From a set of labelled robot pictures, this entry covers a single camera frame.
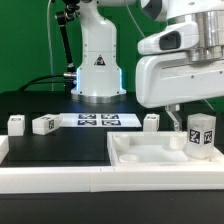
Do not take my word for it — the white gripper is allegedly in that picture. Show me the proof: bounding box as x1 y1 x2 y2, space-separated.
135 54 224 132

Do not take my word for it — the white square tabletop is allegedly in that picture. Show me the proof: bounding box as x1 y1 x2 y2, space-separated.
107 131 224 166

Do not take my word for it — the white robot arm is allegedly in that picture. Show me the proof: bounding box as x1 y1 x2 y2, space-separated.
71 0 224 130

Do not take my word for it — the white sheet with tags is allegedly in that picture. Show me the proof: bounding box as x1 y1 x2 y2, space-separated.
60 113 141 127

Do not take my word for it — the white obstacle fence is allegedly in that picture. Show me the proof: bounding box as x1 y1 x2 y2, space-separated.
0 134 224 195

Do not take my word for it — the grey cable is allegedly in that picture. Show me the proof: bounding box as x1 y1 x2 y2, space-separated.
123 0 148 39

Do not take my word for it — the black cable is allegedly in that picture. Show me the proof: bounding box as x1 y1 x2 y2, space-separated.
18 74 68 92

